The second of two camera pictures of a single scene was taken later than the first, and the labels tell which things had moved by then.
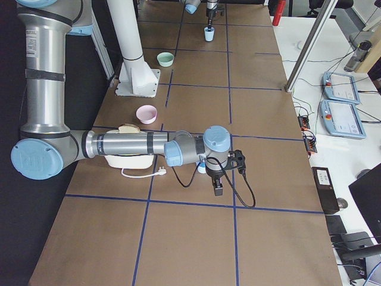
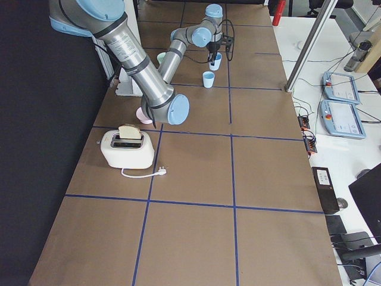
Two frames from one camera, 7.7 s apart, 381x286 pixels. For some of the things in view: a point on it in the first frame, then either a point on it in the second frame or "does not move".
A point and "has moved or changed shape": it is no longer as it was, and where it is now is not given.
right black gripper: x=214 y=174 -> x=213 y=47
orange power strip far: x=304 y=122 does not move
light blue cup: x=202 y=167 -> x=217 y=62
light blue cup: x=209 y=35 has moved or changed shape
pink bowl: x=147 y=114 does not move
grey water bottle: x=358 y=56 does not move
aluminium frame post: x=325 y=15 does not move
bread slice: x=128 y=128 does not move
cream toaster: x=129 y=162 does not move
